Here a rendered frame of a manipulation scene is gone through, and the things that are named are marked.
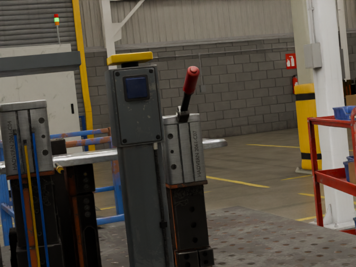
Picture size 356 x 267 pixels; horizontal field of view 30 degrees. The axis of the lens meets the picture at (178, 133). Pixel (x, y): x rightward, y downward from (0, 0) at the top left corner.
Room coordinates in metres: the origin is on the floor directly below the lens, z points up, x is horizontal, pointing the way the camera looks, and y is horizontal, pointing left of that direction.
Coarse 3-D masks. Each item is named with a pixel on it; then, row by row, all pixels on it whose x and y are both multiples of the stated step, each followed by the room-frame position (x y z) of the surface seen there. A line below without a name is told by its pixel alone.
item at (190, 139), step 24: (168, 120) 1.12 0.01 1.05; (192, 120) 1.13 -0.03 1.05; (168, 144) 1.12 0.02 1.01; (192, 144) 1.13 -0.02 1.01; (168, 168) 1.12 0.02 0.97; (192, 168) 1.13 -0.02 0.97; (168, 192) 1.16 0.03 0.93; (192, 192) 1.14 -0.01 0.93; (192, 216) 1.13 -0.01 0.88; (192, 240) 1.14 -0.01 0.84; (192, 264) 1.13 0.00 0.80
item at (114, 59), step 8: (112, 56) 0.94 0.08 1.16; (120, 56) 0.95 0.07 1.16; (128, 56) 0.95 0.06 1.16; (136, 56) 0.95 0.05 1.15; (144, 56) 0.95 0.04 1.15; (152, 56) 0.96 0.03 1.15; (112, 64) 0.97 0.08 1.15; (120, 64) 0.99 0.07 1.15; (128, 64) 0.97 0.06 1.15; (136, 64) 0.97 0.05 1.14
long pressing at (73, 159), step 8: (208, 144) 1.25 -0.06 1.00; (216, 144) 1.26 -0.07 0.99; (224, 144) 1.27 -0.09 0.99; (80, 152) 1.36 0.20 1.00; (88, 152) 1.33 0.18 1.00; (96, 152) 1.32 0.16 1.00; (104, 152) 1.29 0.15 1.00; (112, 152) 1.22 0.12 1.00; (56, 160) 1.19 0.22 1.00; (64, 160) 1.19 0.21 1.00; (72, 160) 1.20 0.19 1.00; (80, 160) 1.20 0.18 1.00; (88, 160) 1.20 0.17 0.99; (96, 160) 1.21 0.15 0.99; (104, 160) 1.21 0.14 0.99; (112, 160) 1.21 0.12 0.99; (0, 168) 1.17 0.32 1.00
